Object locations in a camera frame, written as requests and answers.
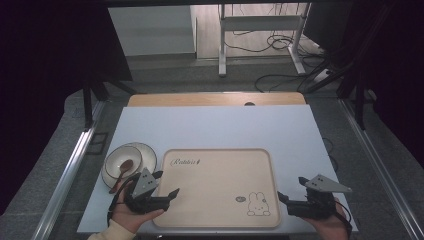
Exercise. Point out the white bowl with dark rim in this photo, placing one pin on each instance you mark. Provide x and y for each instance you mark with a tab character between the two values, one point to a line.
115	161

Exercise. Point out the wooden table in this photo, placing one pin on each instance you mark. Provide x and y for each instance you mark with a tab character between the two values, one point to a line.
200	99

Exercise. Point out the black metal stand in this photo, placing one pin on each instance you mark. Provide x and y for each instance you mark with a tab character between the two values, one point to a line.
360	100
88	106

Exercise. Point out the beige tray with rabbit print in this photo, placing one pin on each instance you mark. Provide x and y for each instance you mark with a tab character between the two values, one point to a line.
216	186

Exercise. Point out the person's right hand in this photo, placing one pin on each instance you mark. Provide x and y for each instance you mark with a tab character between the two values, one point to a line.
328	225

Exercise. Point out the person's left hand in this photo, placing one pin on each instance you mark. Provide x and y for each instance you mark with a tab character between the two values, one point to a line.
130	218

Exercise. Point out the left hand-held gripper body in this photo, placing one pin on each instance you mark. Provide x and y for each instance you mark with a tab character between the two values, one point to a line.
144	186

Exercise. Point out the dark floor plate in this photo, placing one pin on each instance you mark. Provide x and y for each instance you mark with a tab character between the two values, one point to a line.
97	143

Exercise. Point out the white plate with dark rim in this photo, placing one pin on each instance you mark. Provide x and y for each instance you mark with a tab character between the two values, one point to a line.
149	156

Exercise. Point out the aluminium rail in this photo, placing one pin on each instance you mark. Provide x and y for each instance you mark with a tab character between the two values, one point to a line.
376	160
66	173

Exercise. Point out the white panel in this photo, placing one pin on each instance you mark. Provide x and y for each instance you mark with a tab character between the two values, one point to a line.
150	30

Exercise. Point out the brown wooden spoon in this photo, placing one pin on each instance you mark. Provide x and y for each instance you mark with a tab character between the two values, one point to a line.
127	164

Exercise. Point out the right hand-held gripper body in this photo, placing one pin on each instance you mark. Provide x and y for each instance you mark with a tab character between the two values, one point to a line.
316	203

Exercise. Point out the white metal stand frame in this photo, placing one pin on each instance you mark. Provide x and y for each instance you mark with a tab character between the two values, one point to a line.
260	23

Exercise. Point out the dark curtain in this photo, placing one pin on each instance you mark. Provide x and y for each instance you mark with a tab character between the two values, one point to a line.
400	66
40	83

